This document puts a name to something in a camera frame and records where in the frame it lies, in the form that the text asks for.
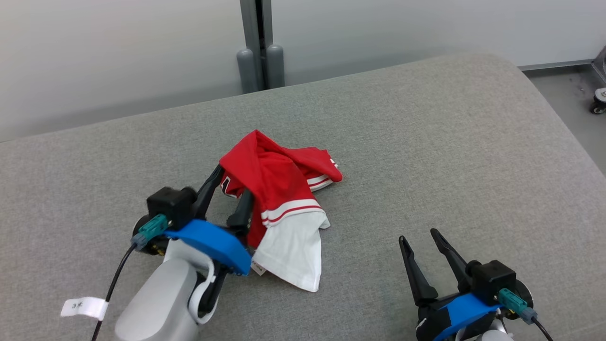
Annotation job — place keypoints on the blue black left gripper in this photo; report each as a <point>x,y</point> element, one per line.
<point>213,241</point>

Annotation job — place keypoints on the white grey robot right arm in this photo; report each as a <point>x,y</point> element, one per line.
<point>492,335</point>

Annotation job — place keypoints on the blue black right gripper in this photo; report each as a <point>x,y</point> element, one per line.
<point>454,315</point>

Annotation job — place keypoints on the grey metal partition post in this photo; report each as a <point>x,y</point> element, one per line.
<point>258,47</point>

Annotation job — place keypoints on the red and white garment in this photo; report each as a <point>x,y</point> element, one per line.
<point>279,189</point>

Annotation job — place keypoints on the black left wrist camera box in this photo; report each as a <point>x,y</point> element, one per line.
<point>170,203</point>

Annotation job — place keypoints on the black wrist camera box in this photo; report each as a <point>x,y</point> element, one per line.
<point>490,282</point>
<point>170,203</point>

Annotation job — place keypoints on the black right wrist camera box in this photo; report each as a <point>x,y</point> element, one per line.
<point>490,282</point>

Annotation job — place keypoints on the white paper label tag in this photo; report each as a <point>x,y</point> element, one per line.
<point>84,307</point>

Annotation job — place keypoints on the grey floor rail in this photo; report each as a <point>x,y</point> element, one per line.
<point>554,65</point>

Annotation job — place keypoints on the black white caster wheel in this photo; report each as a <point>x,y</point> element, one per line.
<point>599,102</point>

